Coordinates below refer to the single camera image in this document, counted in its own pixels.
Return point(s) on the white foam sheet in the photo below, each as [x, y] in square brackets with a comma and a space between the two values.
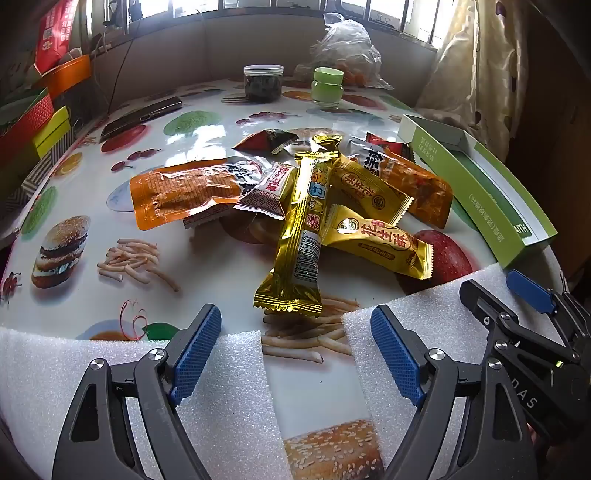
[429, 295]
[231, 392]

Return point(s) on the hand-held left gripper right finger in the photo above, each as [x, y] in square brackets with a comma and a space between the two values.
[397, 355]

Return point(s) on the white and maroon snack packet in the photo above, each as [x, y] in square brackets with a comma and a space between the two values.
[272, 184]

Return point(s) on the red paper bag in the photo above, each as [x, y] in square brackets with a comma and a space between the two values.
[55, 32]

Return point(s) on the cream patterned curtain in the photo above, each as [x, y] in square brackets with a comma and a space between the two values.
[471, 60]

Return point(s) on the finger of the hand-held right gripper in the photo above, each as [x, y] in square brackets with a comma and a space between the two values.
[531, 295]
[480, 304]

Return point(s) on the black phone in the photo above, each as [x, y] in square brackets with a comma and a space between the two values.
[143, 115]

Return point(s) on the clear plastic bag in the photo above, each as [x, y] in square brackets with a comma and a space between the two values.
[341, 46]

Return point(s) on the small gold wrapper packet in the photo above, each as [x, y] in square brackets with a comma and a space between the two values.
[325, 143]

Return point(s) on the red and black triangular packet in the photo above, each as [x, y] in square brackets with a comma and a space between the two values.
[263, 138]

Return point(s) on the yellow-green box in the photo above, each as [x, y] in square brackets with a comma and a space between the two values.
[53, 129]

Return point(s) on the bright red snack packet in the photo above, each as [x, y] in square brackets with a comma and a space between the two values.
[388, 143]

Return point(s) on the gold peanut candy packet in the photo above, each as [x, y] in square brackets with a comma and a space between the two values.
[369, 189]
[383, 244]

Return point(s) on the long gold snack bar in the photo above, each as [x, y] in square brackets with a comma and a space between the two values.
[300, 240]

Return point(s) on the green lidded jar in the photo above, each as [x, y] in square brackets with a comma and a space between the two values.
[328, 87]

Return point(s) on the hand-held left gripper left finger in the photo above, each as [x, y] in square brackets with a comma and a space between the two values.
[196, 355]

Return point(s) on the barred window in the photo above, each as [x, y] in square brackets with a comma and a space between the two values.
[277, 7]

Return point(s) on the green and white cardboard box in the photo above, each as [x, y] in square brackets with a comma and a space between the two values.
[485, 184]

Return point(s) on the orange konjac snack pouch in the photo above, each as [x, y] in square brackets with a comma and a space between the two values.
[175, 194]
[425, 189]

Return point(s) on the fruit print plastic tablecloth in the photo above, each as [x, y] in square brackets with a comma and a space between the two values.
[92, 184]

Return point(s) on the grey striped box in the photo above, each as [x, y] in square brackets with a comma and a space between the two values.
[46, 170]

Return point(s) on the red box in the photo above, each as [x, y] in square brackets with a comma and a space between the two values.
[27, 120]

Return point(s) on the orange box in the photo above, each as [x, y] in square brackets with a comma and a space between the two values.
[69, 74]

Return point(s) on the clear jar with dark contents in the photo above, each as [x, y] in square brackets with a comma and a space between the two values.
[263, 85]

